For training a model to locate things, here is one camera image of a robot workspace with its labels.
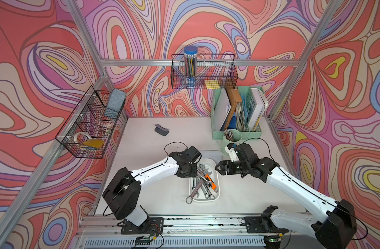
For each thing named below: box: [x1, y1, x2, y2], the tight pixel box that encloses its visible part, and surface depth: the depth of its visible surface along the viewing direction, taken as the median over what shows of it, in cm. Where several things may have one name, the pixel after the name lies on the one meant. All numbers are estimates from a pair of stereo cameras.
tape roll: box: [73, 131, 93, 145], surface depth 70 cm
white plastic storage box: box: [188, 157, 221, 203], surface depth 86 cm
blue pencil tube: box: [183, 45, 198, 89], surface depth 77 cm
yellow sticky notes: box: [204, 79, 221, 90], surface depth 92 cm
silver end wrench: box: [196, 175, 210, 200], surface depth 86 cm
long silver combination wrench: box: [185, 179, 205, 204], surface depth 77 cm
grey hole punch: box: [154, 123, 170, 137], surface depth 112 cm
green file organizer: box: [210, 86, 266, 141], surface depth 100 cm
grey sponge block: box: [104, 88, 127, 119], surface depth 82 cm
